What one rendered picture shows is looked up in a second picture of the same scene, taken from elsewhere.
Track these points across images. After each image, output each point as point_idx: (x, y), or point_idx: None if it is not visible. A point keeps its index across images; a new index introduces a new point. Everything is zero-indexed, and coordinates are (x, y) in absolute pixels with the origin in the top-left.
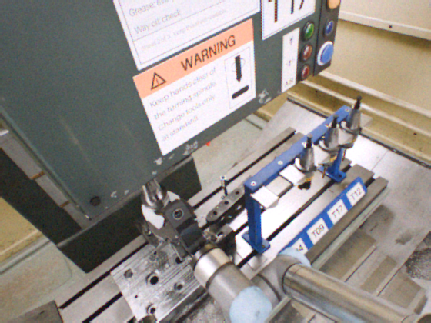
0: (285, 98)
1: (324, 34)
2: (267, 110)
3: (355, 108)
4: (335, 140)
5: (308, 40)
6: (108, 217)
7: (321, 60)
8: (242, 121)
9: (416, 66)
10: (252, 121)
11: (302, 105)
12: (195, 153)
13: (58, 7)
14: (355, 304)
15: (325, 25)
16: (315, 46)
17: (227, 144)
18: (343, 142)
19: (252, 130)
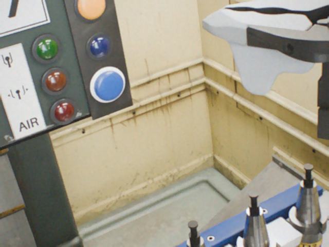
0: (270, 158)
1: (91, 56)
2: (247, 175)
3: (305, 184)
4: (259, 239)
5: (50, 62)
6: None
7: (96, 94)
8: (205, 190)
9: None
10: (221, 190)
11: (294, 173)
12: (111, 235)
13: None
14: None
15: (87, 42)
16: (80, 72)
17: (169, 227)
18: (281, 246)
19: (220, 207)
